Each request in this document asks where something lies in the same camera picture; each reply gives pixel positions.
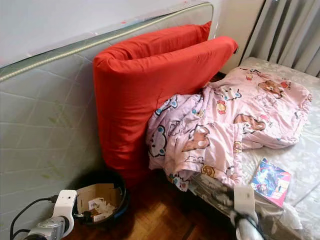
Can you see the pink cartoon print blanket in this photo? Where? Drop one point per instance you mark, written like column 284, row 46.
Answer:
column 230, row 120

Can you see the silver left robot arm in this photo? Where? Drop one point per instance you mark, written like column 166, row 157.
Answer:
column 47, row 231

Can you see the black waste bin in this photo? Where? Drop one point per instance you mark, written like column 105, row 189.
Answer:
column 105, row 175

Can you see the brown cardboard piece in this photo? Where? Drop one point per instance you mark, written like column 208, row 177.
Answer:
column 97, row 191

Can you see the red folded mattress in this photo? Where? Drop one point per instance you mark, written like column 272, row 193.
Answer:
column 130, row 100

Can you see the crumpled white paper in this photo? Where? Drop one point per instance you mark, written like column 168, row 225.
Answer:
column 99, row 207

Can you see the colourful picture book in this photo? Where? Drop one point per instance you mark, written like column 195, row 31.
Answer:
column 271, row 181

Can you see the bed with beige floral sheet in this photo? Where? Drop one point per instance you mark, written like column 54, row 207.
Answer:
column 297, row 160

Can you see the grey curtain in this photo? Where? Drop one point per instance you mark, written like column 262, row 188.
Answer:
column 290, row 30

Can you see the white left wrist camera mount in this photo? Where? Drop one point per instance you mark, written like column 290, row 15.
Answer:
column 65, row 204

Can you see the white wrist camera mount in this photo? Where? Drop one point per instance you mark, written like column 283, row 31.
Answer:
column 245, row 200
column 65, row 204

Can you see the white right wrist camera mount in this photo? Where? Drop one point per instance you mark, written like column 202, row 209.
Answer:
column 245, row 200

